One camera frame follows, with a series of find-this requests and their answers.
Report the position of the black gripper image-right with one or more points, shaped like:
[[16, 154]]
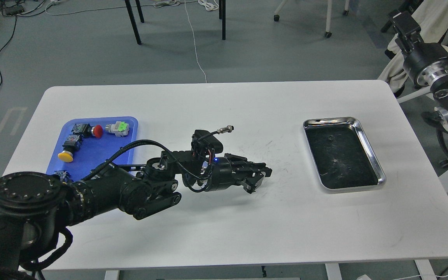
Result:
[[424, 62]]

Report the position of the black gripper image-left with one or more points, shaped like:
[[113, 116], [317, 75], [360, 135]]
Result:
[[234, 170]]

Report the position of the black robot arm image-left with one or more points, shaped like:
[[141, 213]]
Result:
[[37, 209]]

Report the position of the silver metal tray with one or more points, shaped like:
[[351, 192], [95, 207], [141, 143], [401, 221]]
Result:
[[347, 164]]

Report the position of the blue plastic tray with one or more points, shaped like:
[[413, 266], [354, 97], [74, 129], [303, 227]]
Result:
[[93, 151]]

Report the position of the beige cloth on chair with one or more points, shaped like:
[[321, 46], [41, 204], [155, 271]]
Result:
[[432, 16]]

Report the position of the grey green connector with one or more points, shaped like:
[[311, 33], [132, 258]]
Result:
[[119, 129]]

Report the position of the red push button switch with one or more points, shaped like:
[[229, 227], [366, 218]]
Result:
[[85, 130]]

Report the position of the yellow push button switch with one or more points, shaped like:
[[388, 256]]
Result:
[[72, 144]]

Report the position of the green push button switch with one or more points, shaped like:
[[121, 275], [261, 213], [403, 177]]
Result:
[[63, 175]]

